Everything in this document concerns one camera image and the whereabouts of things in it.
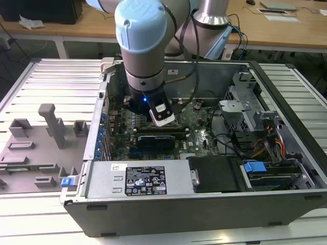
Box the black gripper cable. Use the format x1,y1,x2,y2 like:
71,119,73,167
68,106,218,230
163,9,202,114

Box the dark grey PC case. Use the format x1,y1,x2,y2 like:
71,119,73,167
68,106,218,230
59,57,327,238

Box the silver disk bay bracket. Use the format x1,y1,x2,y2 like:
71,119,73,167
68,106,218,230
252,110,316,191

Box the blue case latch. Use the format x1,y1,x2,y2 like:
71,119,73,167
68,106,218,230
61,176,77,189

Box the white paper sheet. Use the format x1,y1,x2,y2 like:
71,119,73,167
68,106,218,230
264,15,301,24

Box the black box on desk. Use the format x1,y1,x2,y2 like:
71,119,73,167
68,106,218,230
0,0,84,25

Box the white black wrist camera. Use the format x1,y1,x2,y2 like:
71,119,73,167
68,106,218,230
149,102,176,128

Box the grey closed laptop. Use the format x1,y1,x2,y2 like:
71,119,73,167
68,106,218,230
260,1,298,11

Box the wooden desk white legs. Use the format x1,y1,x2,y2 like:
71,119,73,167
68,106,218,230
0,0,327,59

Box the crumpled white paper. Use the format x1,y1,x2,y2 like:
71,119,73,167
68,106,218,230
19,14,46,30

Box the black graphics card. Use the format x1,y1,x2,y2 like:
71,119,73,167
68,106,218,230
137,134,176,155

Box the coloured power wire bundle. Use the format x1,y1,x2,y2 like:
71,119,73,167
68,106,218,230
251,125,286,160

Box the grey parts rack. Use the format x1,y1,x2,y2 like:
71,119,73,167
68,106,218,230
0,103,90,194

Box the hard disk in blue carrier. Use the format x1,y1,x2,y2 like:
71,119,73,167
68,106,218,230
241,160,302,191

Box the perforated silver drive cage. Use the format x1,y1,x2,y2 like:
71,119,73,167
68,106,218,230
219,72,282,132

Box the green RAM stick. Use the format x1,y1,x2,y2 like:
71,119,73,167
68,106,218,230
0,165,41,173

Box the black plastic bay cover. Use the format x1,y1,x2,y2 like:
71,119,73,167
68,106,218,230
188,156,242,193

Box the silver power supply with label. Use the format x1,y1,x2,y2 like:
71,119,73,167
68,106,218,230
85,160,195,199

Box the green motherboard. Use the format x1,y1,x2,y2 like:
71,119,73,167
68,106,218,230
109,98,223,161

